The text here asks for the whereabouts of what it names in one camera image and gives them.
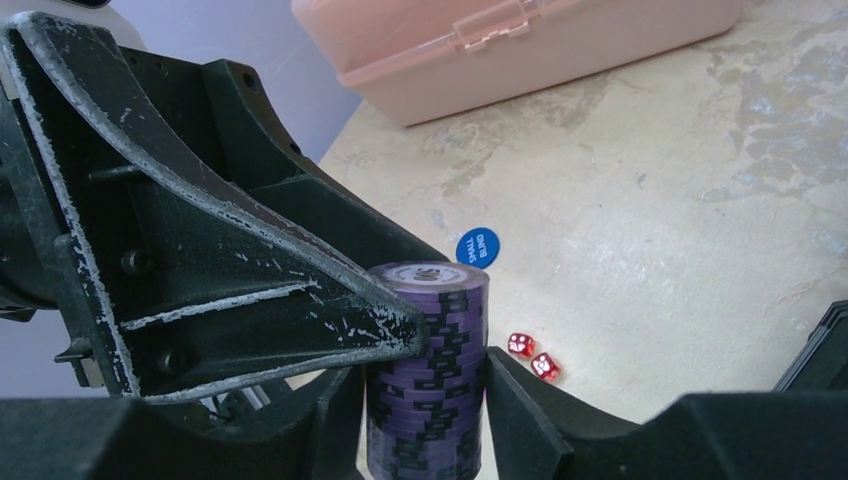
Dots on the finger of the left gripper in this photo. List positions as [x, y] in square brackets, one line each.
[199, 278]

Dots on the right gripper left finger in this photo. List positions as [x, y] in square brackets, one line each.
[312, 433]

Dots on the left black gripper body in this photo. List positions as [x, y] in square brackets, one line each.
[285, 166]

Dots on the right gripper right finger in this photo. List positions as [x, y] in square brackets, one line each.
[542, 432]

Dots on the purple poker chip stack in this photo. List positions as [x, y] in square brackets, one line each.
[424, 414]

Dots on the blue small blind button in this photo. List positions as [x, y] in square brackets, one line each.
[478, 247]

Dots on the right red die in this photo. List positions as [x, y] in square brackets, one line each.
[545, 367]

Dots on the red die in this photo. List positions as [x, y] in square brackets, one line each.
[521, 345]
[545, 367]

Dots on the left red die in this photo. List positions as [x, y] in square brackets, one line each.
[521, 345]

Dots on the pink plastic storage box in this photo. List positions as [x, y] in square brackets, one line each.
[417, 61]

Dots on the black foam-lined carry case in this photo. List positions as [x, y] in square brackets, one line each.
[822, 362]

